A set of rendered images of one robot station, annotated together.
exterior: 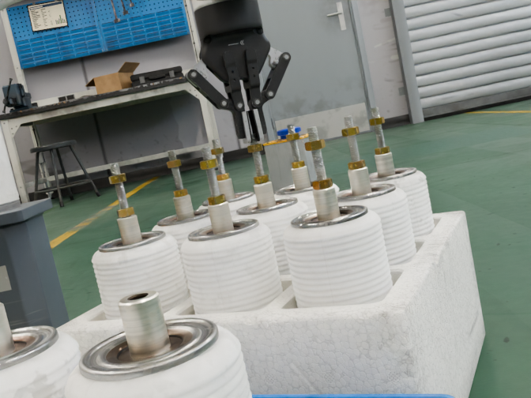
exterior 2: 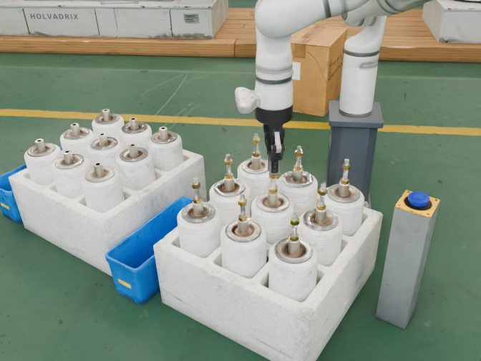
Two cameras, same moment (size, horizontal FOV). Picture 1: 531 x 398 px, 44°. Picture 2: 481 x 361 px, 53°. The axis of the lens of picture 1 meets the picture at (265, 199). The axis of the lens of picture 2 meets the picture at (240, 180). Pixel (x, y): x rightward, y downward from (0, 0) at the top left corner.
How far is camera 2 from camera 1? 1.34 m
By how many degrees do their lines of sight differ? 94
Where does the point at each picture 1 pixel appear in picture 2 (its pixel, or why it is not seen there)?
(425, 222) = (273, 283)
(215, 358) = (84, 183)
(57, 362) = (122, 165)
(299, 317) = not seen: hidden behind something
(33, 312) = (331, 164)
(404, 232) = (225, 256)
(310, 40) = not seen: outside the picture
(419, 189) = (273, 266)
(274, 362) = not seen: hidden behind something
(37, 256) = (343, 144)
